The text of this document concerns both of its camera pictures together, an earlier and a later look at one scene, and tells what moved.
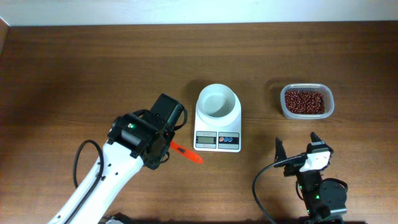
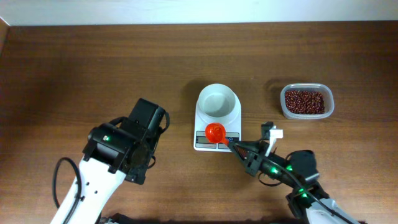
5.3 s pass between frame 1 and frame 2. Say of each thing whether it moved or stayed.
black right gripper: moved
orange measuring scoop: moved
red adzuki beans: stayed
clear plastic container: stayed
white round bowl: stayed
